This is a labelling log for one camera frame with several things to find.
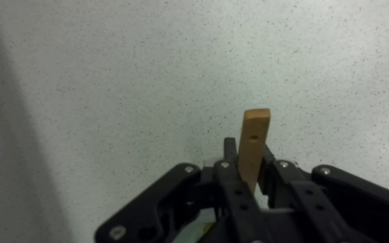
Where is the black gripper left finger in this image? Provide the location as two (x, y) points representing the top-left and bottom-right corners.
(94, 136), (271, 243)

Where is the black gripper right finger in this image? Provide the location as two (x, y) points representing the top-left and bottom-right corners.
(257, 143), (389, 243)

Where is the wooden handle yellow spatula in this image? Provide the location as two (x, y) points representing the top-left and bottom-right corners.
(238, 108), (272, 196)

